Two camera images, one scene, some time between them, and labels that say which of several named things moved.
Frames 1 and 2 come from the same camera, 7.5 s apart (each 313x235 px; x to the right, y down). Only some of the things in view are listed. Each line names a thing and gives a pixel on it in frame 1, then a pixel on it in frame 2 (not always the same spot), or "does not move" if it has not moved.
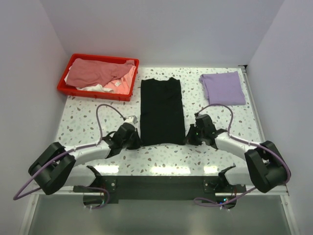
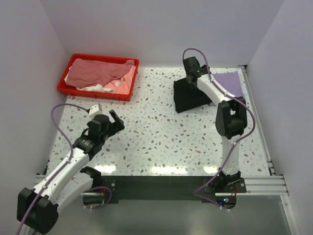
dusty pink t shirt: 83,72 does not move
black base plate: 114,187 does not move
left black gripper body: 132,143 -> 108,134
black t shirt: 162,116 -> 187,96
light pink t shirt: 122,85 does not move
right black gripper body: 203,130 -> 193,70
